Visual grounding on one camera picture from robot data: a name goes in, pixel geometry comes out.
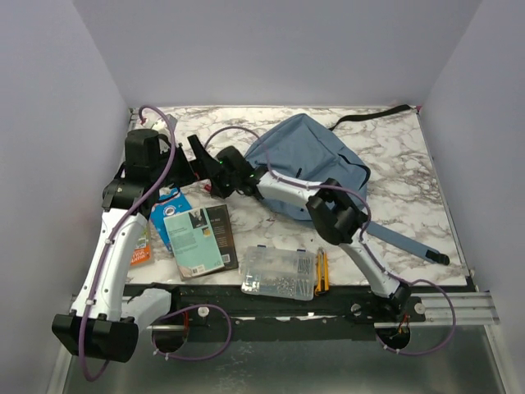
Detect blue blister pack card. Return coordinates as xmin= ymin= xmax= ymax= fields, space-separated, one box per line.
xmin=150 ymin=188 xmax=191 ymax=253

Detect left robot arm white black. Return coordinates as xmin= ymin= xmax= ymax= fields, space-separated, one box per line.
xmin=52 ymin=129 xmax=221 ymax=363

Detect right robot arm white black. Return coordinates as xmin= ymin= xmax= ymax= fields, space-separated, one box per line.
xmin=204 ymin=146 xmax=410 ymax=322

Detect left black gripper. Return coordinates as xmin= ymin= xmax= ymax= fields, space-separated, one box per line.
xmin=152 ymin=134 xmax=222 ymax=189

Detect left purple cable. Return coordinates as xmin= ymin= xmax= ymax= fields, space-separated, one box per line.
xmin=78 ymin=105 xmax=233 ymax=382

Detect teal paperback book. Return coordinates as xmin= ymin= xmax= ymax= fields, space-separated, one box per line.
xmin=164 ymin=208 xmax=225 ymax=281

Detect aluminium rail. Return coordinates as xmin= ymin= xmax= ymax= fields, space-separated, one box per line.
xmin=69 ymin=291 xmax=501 ymax=331

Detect clear plastic screw box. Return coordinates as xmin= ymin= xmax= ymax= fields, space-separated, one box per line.
xmin=241 ymin=246 xmax=317 ymax=301

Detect blue student backpack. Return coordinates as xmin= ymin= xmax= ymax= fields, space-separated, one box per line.
xmin=244 ymin=104 xmax=450 ymax=265

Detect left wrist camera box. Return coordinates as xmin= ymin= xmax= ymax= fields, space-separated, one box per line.
xmin=144 ymin=115 xmax=178 ymax=135

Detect black mounting base plate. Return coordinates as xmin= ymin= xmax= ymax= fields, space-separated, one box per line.
xmin=124 ymin=283 xmax=474 ymax=351

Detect orange treehouse book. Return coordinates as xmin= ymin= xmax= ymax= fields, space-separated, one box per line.
xmin=130 ymin=227 xmax=153 ymax=267

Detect yellow utility knife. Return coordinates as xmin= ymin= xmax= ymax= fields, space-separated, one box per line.
xmin=314 ymin=247 xmax=330 ymax=296

